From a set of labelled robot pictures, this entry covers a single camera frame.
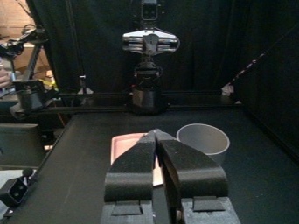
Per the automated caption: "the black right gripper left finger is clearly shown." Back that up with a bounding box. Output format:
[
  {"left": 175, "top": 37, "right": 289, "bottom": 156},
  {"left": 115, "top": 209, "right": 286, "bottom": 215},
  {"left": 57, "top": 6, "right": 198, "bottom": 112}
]
[{"left": 103, "top": 129, "right": 158, "bottom": 216}]

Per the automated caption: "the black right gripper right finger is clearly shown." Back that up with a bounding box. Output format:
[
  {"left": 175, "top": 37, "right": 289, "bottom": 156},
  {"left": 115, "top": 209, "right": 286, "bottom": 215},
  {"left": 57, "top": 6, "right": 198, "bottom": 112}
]
[{"left": 155, "top": 128, "right": 230, "bottom": 213}]

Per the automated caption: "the grey plastic cup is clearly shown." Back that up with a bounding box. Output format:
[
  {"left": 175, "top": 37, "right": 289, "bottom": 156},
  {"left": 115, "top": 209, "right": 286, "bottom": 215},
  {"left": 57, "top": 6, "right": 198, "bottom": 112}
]
[{"left": 175, "top": 122, "right": 232, "bottom": 166}]

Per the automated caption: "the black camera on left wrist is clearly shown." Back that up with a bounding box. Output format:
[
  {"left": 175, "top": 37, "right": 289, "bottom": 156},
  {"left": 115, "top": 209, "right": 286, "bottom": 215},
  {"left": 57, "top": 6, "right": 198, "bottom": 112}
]
[{"left": 138, "top": 0, "right": 162, "bottom": 22}]

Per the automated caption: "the black table-level camera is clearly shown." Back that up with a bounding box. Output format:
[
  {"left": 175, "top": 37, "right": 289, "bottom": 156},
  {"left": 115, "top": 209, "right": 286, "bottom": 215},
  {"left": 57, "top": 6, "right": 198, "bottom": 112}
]
[{"left": 0, "top": 177, "right": 31, "bottom": 208}]

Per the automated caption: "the white clamp on frame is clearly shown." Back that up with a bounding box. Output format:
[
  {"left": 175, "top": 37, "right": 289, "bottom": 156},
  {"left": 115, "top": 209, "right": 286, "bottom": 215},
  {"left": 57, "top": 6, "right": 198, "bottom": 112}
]
[{"left": 221, "top": 82, "right": 237, "bottom": 96}]

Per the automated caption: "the pink square plate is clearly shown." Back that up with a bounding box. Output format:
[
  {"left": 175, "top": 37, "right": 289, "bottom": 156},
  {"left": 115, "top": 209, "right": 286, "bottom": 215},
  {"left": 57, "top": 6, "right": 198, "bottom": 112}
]
[{"left": 110, "top": 132, "right": 165, "bottom": 187}]

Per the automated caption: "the person's hand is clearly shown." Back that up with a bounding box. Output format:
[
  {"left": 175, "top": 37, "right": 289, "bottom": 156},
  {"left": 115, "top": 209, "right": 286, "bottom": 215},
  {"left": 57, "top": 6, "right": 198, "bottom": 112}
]
[{"left": 0, "top": 67, "right": 22, "bottom": 89}]

